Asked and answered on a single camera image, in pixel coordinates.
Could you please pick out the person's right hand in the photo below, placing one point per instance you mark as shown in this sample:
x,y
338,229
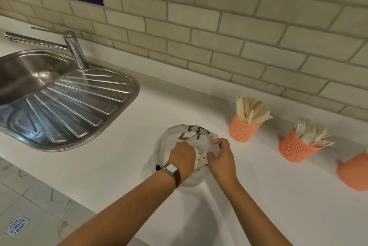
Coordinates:
x,y
222,168

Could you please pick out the person's left hand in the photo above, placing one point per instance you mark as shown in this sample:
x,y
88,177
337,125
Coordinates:
x,y
184,159

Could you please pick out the translucent black print plastic bag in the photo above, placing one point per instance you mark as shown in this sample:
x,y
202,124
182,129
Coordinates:
x,y
169,142

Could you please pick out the orange mesh plastic cup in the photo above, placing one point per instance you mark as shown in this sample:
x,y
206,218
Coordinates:
x,y
243,132
355,172
296,151

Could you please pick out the person's left forearm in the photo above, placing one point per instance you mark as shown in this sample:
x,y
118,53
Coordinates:
x,y
120,214

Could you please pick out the person's right forearm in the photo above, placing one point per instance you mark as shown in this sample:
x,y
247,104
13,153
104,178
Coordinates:
x,y
256,217

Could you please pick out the stainless steel sink drainboard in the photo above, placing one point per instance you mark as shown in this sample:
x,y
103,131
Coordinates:
x,y
57,105

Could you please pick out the chrome faucet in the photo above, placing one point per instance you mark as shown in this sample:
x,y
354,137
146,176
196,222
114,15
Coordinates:
x,y
74,50

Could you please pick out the metal floor drain grate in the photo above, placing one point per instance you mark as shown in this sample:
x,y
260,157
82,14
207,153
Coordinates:
x,y
16,226

